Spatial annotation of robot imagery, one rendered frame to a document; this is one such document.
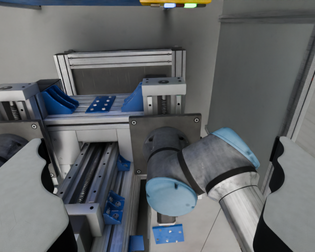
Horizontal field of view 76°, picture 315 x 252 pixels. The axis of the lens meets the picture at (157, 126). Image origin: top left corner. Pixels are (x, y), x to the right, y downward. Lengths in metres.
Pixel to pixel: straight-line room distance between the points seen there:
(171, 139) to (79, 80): 1.05
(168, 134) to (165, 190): 0.19
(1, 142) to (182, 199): 0.54
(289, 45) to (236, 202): 0.59
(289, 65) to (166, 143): 0.50
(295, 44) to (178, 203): 0.63
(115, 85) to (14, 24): 0.82
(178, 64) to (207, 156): 1.01
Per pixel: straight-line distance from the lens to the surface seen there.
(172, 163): 0.48
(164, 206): 0.50
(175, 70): 1.42
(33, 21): 1.79
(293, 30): 0.86
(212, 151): 0.45
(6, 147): 0.73
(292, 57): 0.84
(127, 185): 0.73
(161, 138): 0.59
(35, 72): 1.87
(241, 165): 0.45
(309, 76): 0.76
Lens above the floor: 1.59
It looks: 62 degrees down
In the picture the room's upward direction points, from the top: 178 degrees clockwise
